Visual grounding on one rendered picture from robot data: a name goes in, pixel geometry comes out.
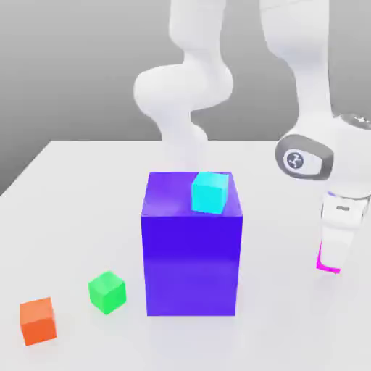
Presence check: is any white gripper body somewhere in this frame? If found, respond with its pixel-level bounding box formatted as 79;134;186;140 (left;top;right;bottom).
320;192;371;233

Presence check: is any small magenta cube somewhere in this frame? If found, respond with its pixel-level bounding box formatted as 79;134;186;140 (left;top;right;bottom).
315;238;342;275

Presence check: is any small cyan cube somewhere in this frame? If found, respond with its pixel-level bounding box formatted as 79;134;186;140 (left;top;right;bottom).
191;171;230;216

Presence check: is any small green cube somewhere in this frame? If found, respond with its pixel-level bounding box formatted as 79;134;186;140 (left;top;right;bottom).
88;270;128;316

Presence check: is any small orange cube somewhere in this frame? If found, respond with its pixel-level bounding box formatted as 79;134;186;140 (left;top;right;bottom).
20;296;58;347

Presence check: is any large purple box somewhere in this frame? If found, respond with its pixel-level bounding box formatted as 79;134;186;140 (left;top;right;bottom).
140;171;243;317

